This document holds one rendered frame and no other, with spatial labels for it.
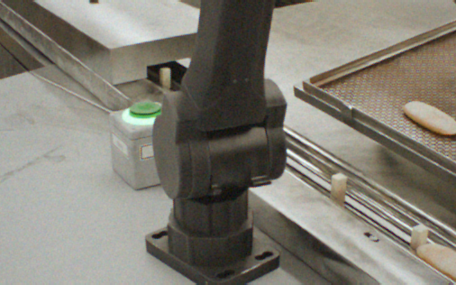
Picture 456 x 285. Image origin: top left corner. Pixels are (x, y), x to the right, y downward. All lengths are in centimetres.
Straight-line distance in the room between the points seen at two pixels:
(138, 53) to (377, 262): 57
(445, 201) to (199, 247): 33
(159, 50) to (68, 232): 41
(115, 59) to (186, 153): 49
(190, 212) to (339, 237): 14
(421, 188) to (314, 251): 24
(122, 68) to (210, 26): 54
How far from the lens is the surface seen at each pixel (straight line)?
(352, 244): 78
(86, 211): 93
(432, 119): 96
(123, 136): 96
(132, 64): 119
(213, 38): 65
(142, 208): 93
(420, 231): 79
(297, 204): 85
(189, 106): 70
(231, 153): 72
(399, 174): 102
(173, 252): 81
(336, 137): 111
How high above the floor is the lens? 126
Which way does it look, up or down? 24 degrees down
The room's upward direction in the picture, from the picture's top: straight up
